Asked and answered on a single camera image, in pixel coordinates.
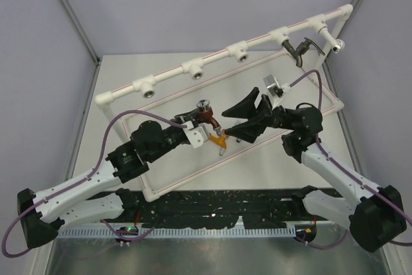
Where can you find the brown faucet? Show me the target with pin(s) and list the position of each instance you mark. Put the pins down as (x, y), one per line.
(205, 113)

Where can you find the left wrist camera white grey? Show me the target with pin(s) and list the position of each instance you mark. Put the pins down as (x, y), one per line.
(196, 136)

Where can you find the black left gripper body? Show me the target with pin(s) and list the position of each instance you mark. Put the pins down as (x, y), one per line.
(179, 136)

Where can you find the white installed faucet chrome tip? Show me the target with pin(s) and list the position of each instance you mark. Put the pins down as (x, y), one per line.
(336, 44)

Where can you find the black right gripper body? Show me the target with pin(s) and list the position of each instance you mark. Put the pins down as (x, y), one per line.
(275, 118)

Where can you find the slotted grey cable duct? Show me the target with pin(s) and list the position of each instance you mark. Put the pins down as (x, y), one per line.
(238, 231)

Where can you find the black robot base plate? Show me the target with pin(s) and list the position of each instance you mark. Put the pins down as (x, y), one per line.
(216, 209)

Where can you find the wrist camera white grey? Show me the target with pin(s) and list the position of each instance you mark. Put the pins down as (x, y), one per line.
(274, 88)
(196, 136)

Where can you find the dark bronze installed faucet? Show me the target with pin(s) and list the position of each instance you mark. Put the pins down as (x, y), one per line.
(303, 47)

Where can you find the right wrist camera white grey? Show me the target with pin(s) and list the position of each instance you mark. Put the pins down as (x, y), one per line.
(274, 88)

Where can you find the orange faucet blue knob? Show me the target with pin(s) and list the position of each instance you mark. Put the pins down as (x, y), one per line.
(220, 141)

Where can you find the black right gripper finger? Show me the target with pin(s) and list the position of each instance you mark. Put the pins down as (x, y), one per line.
(245, 108)
(248, 131)

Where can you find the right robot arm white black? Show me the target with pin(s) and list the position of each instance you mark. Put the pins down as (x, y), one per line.
(372, 214)

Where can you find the white PVC pipe frame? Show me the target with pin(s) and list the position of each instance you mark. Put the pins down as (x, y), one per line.
(171, 83)

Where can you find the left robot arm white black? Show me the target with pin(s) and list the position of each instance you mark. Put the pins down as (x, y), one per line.
(44, 214)

